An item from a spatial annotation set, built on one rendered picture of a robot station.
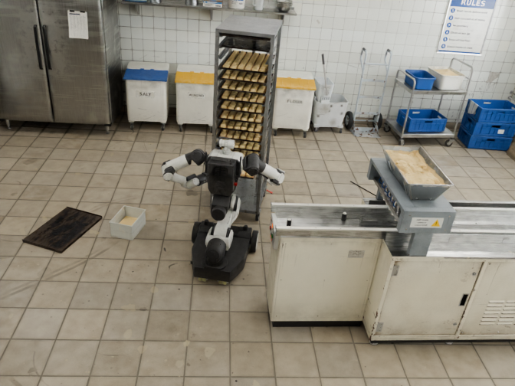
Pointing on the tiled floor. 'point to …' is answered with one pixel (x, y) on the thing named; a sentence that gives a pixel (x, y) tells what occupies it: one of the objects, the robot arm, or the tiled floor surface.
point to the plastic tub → (127, 223)
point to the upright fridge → (59, 63)
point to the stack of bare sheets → (63, 230)
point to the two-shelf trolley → (437, 110)
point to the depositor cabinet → (443, 289)
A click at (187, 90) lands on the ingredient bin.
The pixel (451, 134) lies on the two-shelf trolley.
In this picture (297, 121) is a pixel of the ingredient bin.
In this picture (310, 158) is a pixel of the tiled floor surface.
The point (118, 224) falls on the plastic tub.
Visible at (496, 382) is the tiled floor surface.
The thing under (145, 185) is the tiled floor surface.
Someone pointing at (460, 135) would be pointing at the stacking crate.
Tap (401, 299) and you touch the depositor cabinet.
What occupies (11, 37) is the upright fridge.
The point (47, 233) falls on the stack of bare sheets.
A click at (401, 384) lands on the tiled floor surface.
